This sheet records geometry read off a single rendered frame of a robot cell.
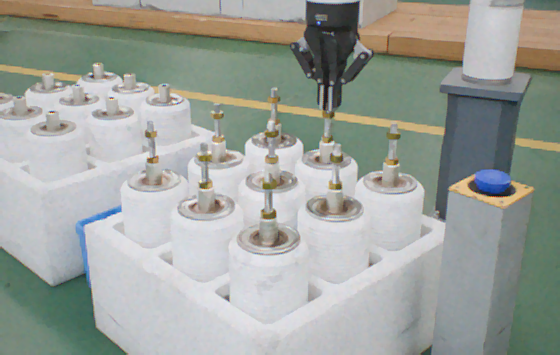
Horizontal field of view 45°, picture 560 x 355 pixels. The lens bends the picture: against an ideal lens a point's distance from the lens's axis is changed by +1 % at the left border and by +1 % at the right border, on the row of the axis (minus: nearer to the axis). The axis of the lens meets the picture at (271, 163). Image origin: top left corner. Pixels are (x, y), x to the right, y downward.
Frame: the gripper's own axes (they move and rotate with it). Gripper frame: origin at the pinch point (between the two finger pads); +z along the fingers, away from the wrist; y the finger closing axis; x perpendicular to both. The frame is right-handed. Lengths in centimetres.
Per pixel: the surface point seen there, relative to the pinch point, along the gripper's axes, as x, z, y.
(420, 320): -5.5, 28.6, 18.9
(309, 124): 76, 35, -47
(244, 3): 167, 21, -136
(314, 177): -4.9, 11.0, 0.6
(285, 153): 0.0, 10.6, -7.6
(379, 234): -7.3, 15.9, 12.5
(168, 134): 6.3, 15.6, -38.4
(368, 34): 168, 28, -74
